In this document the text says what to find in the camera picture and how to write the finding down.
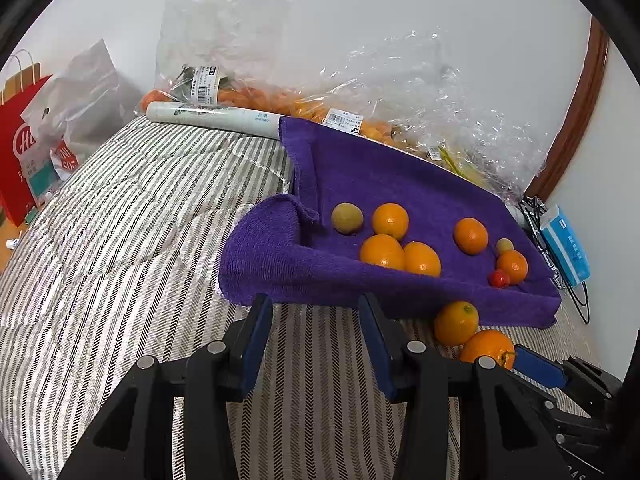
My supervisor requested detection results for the large greenish round fruit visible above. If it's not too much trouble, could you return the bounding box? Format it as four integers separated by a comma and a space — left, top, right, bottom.
331, 202, 364, 235

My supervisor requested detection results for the blue tissue pack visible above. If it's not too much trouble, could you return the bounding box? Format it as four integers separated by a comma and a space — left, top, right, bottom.
539, 204, 592, 286

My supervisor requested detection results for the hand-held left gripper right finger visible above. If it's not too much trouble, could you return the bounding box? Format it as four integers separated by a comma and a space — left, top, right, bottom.
357, 292, 576, 480

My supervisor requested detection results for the large clear plastic bag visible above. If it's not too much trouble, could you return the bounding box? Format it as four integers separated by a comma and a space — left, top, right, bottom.
295, 30, 553, 203

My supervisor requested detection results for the white paper roll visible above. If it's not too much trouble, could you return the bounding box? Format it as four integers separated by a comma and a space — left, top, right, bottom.
146, 101, 284, 139

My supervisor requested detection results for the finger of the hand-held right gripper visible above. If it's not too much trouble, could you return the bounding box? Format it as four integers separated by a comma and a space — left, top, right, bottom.
514, 344, 623, 402

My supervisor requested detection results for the large orange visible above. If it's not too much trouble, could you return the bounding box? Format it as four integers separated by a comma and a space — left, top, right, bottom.
359, 234, 406, 271

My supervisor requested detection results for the yellowish orange with green stem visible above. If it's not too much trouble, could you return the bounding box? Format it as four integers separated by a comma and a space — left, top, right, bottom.
433, 301, 480, 347

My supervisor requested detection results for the small orange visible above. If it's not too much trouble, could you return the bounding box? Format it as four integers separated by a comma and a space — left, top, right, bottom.
496, 250, 529, 285

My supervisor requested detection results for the striped quilt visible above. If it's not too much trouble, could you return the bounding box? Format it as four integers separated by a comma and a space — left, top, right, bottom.
0, 115, 626, 480

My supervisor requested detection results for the purple towel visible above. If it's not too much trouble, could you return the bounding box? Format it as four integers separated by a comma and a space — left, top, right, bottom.
218, 116, 562, 330

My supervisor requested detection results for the red paper bag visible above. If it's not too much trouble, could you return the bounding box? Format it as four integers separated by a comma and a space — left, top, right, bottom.
0, 50, 56, 227

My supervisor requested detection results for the white plastic bag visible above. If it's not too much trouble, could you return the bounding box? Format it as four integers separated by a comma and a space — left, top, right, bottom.
22, 37, 146, 206

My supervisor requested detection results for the clear plastic bag of oranges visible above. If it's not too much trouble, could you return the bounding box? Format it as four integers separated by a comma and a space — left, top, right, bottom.
135, 0, 306, 117

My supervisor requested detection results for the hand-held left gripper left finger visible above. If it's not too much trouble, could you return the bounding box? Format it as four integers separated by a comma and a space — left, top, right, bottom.
57, 292, 275, 480

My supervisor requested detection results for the wooden door frame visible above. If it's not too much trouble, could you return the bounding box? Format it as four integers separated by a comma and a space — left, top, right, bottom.
525, 15, 609, 207

